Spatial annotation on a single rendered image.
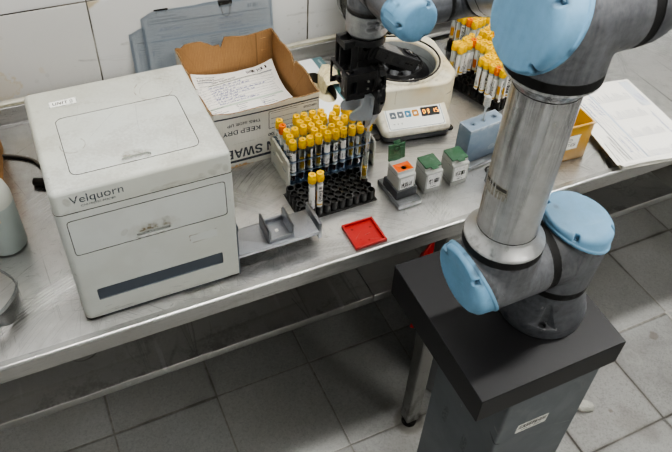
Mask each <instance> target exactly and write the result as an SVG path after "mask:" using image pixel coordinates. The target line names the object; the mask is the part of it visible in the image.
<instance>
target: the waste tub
mask: <svg viewBox="0 0 672 452"><path fill-rule="evenodd" d="M596 123H597V122H596V121H595V120H594V119H593V118H591V117H590V116H589V115H588V114H587V113H586V112H585V111H584V110H583V109H582V108H581V107H580V109H579V112H578V115H577V118H576V121H575V124H574V127H573V130H572V133H571V136H570V139H569V142H568V145H567V147H566V150H565V153H564V156H563V159H562V162H564V161H568V160H572V159H576V158H580V157H583V155H584V152H585V149H586V146H587V144H588V141H589V138H590V135H591V133H592V130H593V127H594V124H596Z"/></svg>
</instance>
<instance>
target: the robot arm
mask: <svg viewBox="0 0 672 452"><path fill-rule="evenodd" d="M467 17H489V18H490V30H491V31H494V38H492V43H493V47H494V49H495V52H496V54H497V56H498V58H499V59H500V61H501V62H502V65H503V69H504V71H505V73H506V74H507V75H508V77H509V78H510V79H511V83H510V87H509V91H508V95H507V99H506V103H505V107H504V111H503V115H502V119H501V123H500V127H499V131H498V135H497V139H496V143H495V147H494V151H493V155H492V159H491V163H490V167H489V171H488V175H487V179H486V183H485V187H484V191H483V195H482V199H481V203H480V207H479V208H477V209H475V210H473V211H472V212H471V213H470V214H469V215H468V216H467V218H466V220H465V222H464V226H463V230H462V235H461V237H460V238H459V239H457V240H453V239H452V240H450V241H449V242H448V243H446V244H444V245H443V246H442V248H441V251H440V262H441V267H442V271H443V274H444V277H445V279H446V282H447V284H448V286H449V288H450V290H451V292H452V293H453V295H454V297H455V298H456V299H457V301H458V302H459V303H460V304H461V305H462V306H463V307H464V308H465V309H466V310H467V311H469V312H470V313H474V314H476V315H482V314H485V313H488V312H491V311H498V310H499V311H500V313H501V314H502V316H503V317H504V318H505V319H506V320H507V321H508V322H509V323H510V324H511V325H512V326H513V327H514V328H516V329H517V330H519V331H521V332H522V333H524V334H527V335H529V336H532V337H535V338H540V339H559V338H563V337H566V336H568V335H570V334H571V333H573V332H574V331H575V330H576V329H577V328H578V326H579V325H580V323H581V321H582V320H583V318H584V315H585V312H586V307H587V301H586V293H587V287H588V285H589V283H590V282H591V280H592V278H593V276H594V274H595V272H596V270H597V269H598V267H599V265H600V263H601V261H602V259H603V258H604V256H605V254H606V253H607V252H608V251H609V250H610V247H611V242H612V240H613V238H614V233H615V228H614V223H613V221H612V219H611V217H610V215H609V214H608V212H607V211H606V210H605V209H604V208H603V207H602V206H601V205H600V204H598V203H597V202H596V201H594V200H593V199H591V198H589V197H587V196H583V195H581V194H579V193H577V192H572V191H555V192H552V189H553V186H554V183H555V180H556V177H557V174H558V171H559V168H560V165H561V162H562V159H563V156H564V153H565V150H566V147H567V145H568V142H569V139H570V136H571V133H572V130H573V127H574V124H575V121H576V118H577V115H578V112H579V109H580V106H581V103H582V100H583V98H584V97H585V96H588V95H590V94H592V93H594V92H596V91H597V90H598V89H599V88H600V87H601V86H602V84H603V82H604V79H605V76H606V73H607V71H608V68H609V65H610V63H611V60H612V57H613V56H614V54H615V53H618V52H622V51H625V50H629V49H633V48H637V47H640V46H643V45H646V44H649V43H651V42H654V41H655V40H657V39H659V38H660V37H662V36H664V35H665V34H667V33H668V32H669V31H670V30H671V29H672V0H347V6H346V21H345V29H346V31H344V32H340V33H336V44H335V57H331V61H330V82H333V81H337V82H338V83H339V87H340V88H341V92H340V94H341V95H342V96H343V97H344V98H345V99H344V100H343V101H342V102H341V104H340V107H341V109H342V110H350V111H352V112H351V113H350V115H349V119H350V120H351V121H361V122H362V125H364V128H368V127H369V126H370V125H371V124H372V123H373V122H374V121H375V120H376V118H377V117H378V115H379V114H380V113H381V111H382V108H383V106H384V104H385V100H386V87H387V86H386V82H387V80H386V70H385V67H384V65H383V64H384V63H387V64H390V65H393V66H396V67H399V68H401V69H403V70H407V71H412V72H415V70H416V68H417V67H418V65H419V63H420V60H419V59H418V58H417V57H416V56H417V55H416V54H415V53H414V52H412V51H411V50H409V49H406V48H401V47H398V46H395V45H392V44H389V43H386V42H385V41H386V34H387V31H389V32H390V33H392V34H394V35H395V36H396V37H397V38H399V39H400V40H402V41H404V42H409V43H412V42H417V41H420V40H421V39H422V38H423V37H424V36H427V35H428V34H429V33H430V32H431V31H432V30H433V28H434V26H435V24H439V23H443V22H448V21H452V20H457V19H461V18H467ZM333 64H335V65H336V66H337V68H338V71H337V73H338V74H336V75H333V76H332V71H333ZM551 192H552V193H551Z"/></svg>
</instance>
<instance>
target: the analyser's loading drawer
mask: <svg viewBox="0 0 672 452"><path fill-rule="evenodd" d="M275 229H278V230H279V231H278V232H275ZM315 235H317V237H318V238H321V237H322V222H321V221H320V219H319V218H318V216H317V214H316V213H315V211H314V210H313V208H312V206H311V205H310V203H309V202H306V209H305V210H302V211H298V212H295V213H292V214H288V213H287V211H286V210H285V208H284V207H283V206H282V207H281V214H280V215H277V216H274V217H270V218H267V219H263V217H262V215H261V213H259V223H257V224H253V225H250V226H247V227H243V228H240V229H238V245H239V258H242V257H245V256H249V255H252V254H255V253H259V252H262V251H265V250H268V249H272V248H275V247H278V246H282V245H285V244H288V243H292V242H295V241H298V240H301V239H305V238H308V237H311V236H315Z"/></svg>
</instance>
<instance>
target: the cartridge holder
mask: <svg viewBox="0 0 672 452"><path fill-rule="evenodd" d="M377 184H378V185H379V186H380V187H381V189H382V190H383V191H384V192H385V194H386V195H387V196H388V197H389V199H390V200H391V201H392V202H393V203H394V205H395V206H396V207H397V208H398V210H401V209H404V208H407V207H410V206H412V205H415V204H418V203H421V197H420V196H419V195H418V194H417V193H416V191H417V185H416V184H414V186H411V187H408V188H405V189H402V190H399V191H398V190H397V189H396V188H395V187H394V186H393V184H392V183H391V182H390V181H389V180H388V178H387V176H384V178H381V179H378V183H377Z"/></svg>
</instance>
